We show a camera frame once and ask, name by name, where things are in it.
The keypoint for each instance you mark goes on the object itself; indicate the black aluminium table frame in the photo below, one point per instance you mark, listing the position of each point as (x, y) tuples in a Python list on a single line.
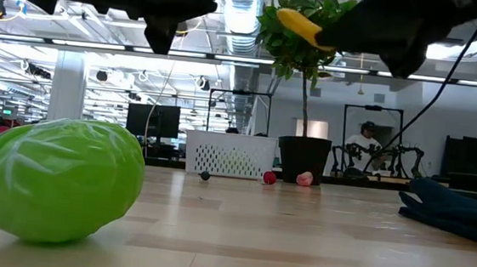
[(328, 180)]

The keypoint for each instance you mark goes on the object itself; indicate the black background station frame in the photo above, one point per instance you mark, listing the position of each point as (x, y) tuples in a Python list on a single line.
[(240, 92), (372, 107)]

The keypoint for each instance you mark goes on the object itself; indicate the red cherry toy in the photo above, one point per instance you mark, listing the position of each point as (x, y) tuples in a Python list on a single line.
[(269, 177)]

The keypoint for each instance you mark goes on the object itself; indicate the black background robot arm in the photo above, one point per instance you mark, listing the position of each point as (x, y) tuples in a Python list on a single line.
[(409, 157), (341, 156)]

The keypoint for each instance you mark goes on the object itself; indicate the black domed object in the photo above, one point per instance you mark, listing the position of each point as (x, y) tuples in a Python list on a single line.
[(353, 173)]

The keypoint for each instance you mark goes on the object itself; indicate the pink toy food piece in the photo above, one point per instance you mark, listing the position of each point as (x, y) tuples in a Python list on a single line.
[(304, 178)]

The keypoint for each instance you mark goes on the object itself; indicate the black cabinet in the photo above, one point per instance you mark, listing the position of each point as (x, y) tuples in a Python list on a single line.
[(473, 162)]

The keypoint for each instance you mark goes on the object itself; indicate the black plant pot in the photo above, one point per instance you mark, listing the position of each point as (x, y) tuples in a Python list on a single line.
[(304, 160)]

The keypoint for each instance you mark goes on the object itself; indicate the green exit sign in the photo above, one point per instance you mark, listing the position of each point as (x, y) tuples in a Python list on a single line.
[(7, 112)]

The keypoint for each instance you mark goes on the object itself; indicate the green leafy plant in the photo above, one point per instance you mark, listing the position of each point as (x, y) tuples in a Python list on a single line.
[(291, 56)]

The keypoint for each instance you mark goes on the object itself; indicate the navy blue folded towel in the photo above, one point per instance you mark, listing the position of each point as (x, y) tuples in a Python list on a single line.
[(454, 206)]

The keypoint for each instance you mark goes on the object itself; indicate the silver ceiling duct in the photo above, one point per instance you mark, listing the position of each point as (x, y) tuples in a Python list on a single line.
[(241, 18)]

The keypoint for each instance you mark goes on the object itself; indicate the yellow banana toy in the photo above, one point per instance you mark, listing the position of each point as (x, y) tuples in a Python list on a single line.
[(300, 25)]

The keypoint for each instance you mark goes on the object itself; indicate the dark blueberry toy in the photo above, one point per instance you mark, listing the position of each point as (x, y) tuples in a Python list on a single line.
[(205, 175)]

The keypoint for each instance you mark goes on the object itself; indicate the person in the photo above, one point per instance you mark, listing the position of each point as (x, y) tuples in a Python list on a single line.
[(233, 130), (363, 145)]

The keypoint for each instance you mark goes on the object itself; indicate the white structural column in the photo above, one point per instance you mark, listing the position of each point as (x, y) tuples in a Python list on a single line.
[(66, 94)]

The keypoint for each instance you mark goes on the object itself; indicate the green cabbage toy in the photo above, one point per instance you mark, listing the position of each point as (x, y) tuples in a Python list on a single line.
[(56, 179)]

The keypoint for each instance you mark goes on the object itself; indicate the white perforated plastic basket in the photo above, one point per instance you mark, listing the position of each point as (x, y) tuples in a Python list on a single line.
[(232, 154)]

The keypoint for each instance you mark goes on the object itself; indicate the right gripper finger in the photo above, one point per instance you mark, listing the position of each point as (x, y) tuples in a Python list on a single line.
[(357, 28), (406, 57)]

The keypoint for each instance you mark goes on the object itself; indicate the long ceiling light strip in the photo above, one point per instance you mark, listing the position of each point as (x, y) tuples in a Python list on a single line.
[(79, 44)]

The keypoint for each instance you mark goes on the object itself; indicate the black background monitor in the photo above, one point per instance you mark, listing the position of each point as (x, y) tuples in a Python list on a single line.
[(153, 120)]

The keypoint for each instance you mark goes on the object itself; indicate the black ceiling spotlight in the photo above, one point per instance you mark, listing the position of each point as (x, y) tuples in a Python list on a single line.
[(101, 76), (205, 84)]

